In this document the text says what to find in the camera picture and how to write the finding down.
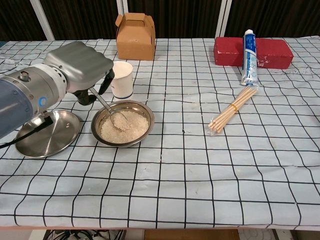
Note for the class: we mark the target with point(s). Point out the blue white toothpaste tube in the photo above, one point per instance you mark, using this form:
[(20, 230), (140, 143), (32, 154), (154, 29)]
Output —
[(249, 62)]

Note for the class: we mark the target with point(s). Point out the red brick block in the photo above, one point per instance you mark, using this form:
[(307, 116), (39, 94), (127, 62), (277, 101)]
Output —
[(272, 53)]

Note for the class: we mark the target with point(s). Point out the steel bowl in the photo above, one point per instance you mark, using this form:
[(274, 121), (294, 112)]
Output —
[(147, 117)]

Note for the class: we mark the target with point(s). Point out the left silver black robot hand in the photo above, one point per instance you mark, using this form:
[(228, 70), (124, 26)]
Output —
[(77, 65)]

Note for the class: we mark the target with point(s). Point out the empty steel plate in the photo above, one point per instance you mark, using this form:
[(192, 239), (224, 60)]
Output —
[(55, 137)]

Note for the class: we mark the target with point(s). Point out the brown cardboard gable box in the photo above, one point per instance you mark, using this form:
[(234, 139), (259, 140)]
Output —
[(135, 42)]

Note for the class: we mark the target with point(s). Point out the black grid checkered tablecloth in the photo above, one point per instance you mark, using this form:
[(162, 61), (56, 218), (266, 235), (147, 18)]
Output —
[(187, 175)]

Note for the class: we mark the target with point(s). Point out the white rice heap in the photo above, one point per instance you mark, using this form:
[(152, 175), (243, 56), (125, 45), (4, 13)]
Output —
[(136, 130)]

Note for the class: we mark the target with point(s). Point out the bundle of wooden sticks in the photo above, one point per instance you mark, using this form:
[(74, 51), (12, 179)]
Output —
[(231, 111)]

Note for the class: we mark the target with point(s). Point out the white screen frame post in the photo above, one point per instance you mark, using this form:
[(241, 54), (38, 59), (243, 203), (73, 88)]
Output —
[(223, 18), (42, 20), (122, 7)]

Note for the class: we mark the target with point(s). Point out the metal spoon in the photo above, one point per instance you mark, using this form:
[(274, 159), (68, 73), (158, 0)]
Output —
[(120, 122)]

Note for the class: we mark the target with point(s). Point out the white paper cup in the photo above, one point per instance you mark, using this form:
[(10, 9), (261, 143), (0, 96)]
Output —
[(123, 83)]

